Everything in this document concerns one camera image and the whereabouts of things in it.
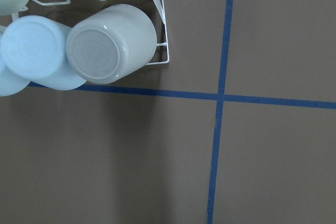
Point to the grey cup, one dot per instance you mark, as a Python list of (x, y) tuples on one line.
[(111, 44)]

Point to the light blue cup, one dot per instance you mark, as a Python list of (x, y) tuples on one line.
[(10, 82), (34, 47)]

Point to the pale green cup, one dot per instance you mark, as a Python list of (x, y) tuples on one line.
[(9, 7)]

